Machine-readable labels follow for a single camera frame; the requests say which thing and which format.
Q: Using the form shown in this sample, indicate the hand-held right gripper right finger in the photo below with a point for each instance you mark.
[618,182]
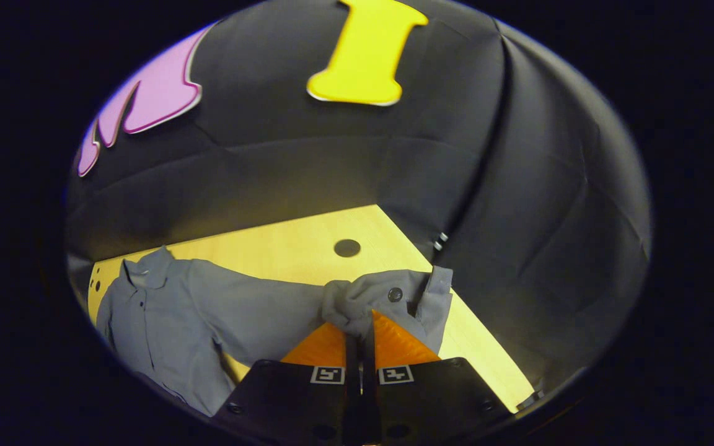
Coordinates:
[368,378]

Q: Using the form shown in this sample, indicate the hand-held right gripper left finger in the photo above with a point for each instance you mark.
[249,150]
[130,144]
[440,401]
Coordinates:
[352,371]

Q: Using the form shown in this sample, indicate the grey button-up shirt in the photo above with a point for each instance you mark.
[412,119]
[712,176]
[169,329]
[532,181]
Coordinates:
[208,316]

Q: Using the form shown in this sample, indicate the small silver clip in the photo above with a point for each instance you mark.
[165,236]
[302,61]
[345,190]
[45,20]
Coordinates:
[440,240]

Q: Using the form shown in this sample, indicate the black backdrop cloth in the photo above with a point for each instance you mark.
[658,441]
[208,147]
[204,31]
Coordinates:
[332,161]

